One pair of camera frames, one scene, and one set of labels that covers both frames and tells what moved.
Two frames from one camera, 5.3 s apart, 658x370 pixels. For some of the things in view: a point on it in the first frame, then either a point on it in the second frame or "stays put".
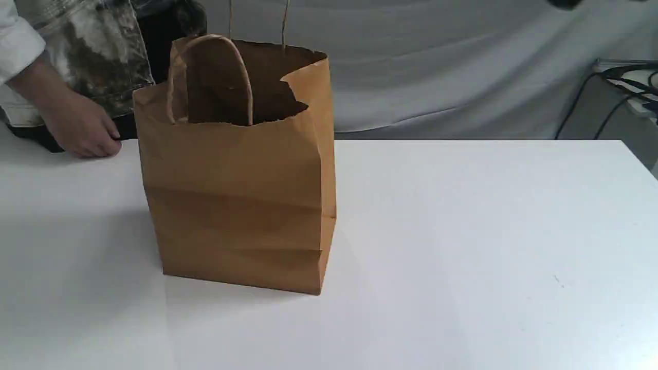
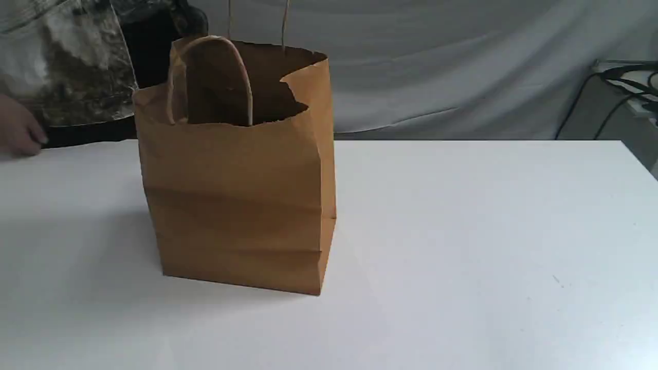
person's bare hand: x=83 y=126 → x=20 y=136
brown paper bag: x=237 y=139 stays put
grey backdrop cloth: x=398 y=67 stays put
